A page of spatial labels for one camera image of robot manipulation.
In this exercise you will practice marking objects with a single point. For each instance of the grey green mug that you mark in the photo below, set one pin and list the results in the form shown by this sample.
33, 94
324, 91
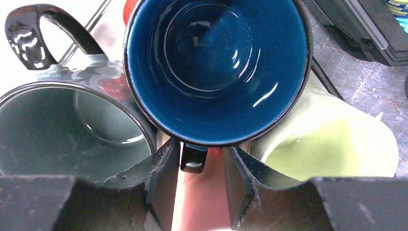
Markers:
81, 121

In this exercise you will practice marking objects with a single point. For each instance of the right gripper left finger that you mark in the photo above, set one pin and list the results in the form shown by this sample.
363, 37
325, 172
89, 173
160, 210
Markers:
139, 199

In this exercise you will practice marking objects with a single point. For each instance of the white serving tray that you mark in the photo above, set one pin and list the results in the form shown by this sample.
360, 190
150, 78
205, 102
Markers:
102, 18

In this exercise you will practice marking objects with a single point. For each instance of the black poker chip case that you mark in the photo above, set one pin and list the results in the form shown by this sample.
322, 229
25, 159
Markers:
365, 29

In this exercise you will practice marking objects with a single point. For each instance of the dark blue mug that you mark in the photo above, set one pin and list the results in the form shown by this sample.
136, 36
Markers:
216, 73

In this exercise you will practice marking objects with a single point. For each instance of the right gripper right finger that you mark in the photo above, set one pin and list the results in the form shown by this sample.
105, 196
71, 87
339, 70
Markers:
262, 199

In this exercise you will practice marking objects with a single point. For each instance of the peach pink mug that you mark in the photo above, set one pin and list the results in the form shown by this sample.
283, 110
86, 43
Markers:
214, 200

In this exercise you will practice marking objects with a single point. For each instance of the light green mug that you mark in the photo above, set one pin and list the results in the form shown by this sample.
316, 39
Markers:
323, 136

